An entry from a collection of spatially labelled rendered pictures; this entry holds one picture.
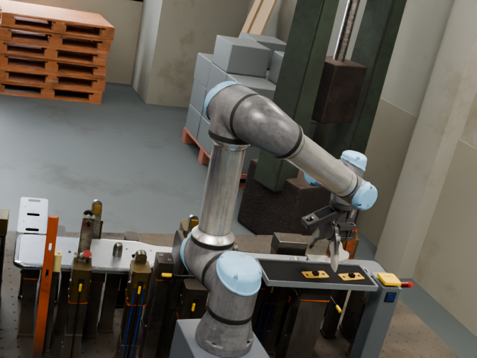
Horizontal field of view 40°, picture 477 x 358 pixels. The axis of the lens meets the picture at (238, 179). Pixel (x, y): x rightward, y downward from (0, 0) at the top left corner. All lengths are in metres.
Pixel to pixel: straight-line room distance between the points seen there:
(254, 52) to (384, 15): 1.43
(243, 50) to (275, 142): 4.41
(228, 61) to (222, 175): 4.28
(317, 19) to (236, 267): 3.00
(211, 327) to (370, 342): 0.74
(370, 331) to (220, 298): 0.74
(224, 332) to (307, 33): 3.07
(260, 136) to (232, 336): 0.52
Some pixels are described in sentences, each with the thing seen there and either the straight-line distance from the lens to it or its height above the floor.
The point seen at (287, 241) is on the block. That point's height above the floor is 1.03.
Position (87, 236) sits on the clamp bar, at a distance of 2.04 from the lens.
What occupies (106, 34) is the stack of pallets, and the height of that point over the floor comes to 0.79.
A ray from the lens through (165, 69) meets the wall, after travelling 7.91.
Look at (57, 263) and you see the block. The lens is 2.10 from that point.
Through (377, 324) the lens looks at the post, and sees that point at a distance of 2.23.
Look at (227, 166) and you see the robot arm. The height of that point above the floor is 1.55.
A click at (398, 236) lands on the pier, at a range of 4.95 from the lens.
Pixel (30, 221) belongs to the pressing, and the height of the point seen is 1.00.
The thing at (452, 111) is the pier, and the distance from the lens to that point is 4.60.
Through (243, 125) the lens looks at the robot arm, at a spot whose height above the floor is 1.68.
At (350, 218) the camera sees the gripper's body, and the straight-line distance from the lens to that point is 1.99.
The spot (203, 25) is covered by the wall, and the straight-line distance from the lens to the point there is 7.92.
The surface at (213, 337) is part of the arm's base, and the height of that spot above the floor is 1.14.
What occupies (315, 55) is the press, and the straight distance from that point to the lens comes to 4.48.
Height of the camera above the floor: 2.08
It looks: 20 degrees down
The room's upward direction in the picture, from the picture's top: 12 degrees clockwise
